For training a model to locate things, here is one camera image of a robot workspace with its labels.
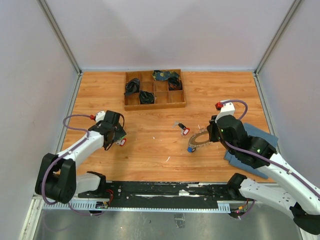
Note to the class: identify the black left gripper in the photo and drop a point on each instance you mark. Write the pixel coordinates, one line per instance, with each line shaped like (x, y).
(119, 133)

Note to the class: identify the black rolled tie left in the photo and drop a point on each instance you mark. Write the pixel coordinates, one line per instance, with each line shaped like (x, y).
(132, 87)

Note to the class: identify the wooden compartment tray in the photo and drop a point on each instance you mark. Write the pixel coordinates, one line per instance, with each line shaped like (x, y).
(163, 97)

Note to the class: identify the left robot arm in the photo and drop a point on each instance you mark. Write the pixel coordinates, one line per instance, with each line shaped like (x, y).
(57, 180)

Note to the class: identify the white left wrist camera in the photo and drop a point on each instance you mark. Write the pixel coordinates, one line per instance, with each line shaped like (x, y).
(99, 116)

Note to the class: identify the blue yellow patterned cloth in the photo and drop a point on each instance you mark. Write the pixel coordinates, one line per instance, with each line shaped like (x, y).
(164, 75)

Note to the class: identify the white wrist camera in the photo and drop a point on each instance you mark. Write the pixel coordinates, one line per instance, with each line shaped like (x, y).
(225, 108)
(99, 116)

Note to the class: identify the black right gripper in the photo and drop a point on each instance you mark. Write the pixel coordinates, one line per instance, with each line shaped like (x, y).
(211, 127)

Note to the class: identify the black rolled tie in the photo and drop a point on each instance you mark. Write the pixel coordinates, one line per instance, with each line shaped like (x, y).
(146, 98)
(132, 87)

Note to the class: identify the left aluminium frame post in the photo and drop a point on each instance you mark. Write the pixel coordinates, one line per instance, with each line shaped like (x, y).
(59, 35)

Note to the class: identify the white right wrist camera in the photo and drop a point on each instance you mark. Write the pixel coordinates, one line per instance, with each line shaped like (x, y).
(225, 108)

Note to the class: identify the black rolled tie middle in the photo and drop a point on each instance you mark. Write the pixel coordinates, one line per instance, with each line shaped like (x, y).
(146, 98)

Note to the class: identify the black mounting rail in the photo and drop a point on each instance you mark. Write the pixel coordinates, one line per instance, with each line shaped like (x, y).
(166, 193)

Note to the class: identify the key with blue tag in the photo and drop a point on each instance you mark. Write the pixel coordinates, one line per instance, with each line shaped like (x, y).
(191, 149)

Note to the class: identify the white slotted cable duct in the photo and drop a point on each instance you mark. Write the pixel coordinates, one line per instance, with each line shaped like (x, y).
(101, 206)

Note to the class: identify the right aluminium frame post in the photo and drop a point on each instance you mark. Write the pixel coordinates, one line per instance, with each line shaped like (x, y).
(278, 34)

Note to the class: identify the aluminium frame post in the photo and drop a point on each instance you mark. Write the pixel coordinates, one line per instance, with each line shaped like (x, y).
(59, 35)
(278, 34)

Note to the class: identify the blue folded cloth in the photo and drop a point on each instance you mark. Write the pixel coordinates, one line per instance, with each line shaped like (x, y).
(255, 132)

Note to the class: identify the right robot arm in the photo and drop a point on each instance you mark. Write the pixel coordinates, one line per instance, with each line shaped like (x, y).
(299, 198)

